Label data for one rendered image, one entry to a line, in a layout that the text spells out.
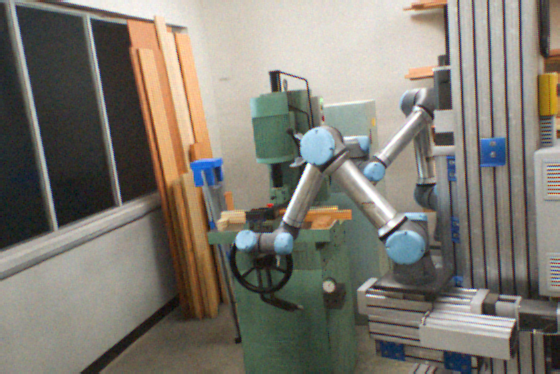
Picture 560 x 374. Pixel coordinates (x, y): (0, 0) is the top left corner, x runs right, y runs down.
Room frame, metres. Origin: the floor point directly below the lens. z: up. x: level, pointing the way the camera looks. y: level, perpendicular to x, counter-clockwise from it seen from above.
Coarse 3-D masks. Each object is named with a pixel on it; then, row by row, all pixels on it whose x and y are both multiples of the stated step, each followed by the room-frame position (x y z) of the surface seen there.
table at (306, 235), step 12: (216, 228) 2.56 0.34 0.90; (228, 228) 2.53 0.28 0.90; (240, 228) 2.50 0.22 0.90; (300, 228) 2.37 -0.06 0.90; (336, 228) 2.43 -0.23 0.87; (216, 240) 2.48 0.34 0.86; (228, 240) 2.46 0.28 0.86; (300, 240) 2.35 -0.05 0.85; (312, 240) 2.33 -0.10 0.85; (324, 240) 2.31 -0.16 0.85
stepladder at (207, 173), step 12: (192, 168) 3.27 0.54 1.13; (204, 168) 3.25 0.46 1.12; (216, 168) 3.39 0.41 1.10; (204, 180) 3.24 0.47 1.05; (216, 180) 3.38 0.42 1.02; (204, 192) 3.25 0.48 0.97; (216, 192) 3.40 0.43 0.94; (216, 204) 3.27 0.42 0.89; (216, 216) 3.23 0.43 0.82; (228, 252) 3.24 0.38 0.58; (228, 264) 3.21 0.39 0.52; (228, 288) 3.23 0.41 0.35; (228, 300) 3.23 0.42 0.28; (240, 336) 3.23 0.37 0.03
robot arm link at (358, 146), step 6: (348, 138) 2.26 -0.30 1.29; (354, 138) 2.25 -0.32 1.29; (360, 138) 2.24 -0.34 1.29; (366, 138) 2.23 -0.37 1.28; (348, 144) 2.24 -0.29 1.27; (354, 144) 2.23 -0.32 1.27; (360, 144) 2.22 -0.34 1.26; (366, 144) 2.22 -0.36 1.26; (348, 150) 2.25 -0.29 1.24; (354, 150) 2.23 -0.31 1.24; (360, 150) 2.23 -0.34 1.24; (366, 150) 2.23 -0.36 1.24; (354, 156) 2.23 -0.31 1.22; (360, 156) 2.23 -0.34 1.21
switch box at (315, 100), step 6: (312, 96) 2.76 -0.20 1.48; (318, 96) 2.76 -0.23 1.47; (312, 102) 2.76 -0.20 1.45; (318, 102) 2.75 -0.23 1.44; (312, 108) 2.76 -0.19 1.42; (318, 108) 2.75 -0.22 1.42; (312, 114) 2.76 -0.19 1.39; (318, 114) 2.75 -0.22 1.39; (318, 120) 2.75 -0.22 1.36; (318, 126) 2.75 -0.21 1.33
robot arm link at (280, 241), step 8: (280, 232) 1.86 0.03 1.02; (288, 232) 1.90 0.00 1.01; (264, 240) 1.83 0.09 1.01; (272, 240) 1.82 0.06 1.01; (280, 240) 1.81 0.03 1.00; (288, 240) 1.81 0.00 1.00; (264, 248) 1.82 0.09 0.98; (272, 248) 1.81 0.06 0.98; (280, 248) 1.80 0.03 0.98; (288, 248) 1.81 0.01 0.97
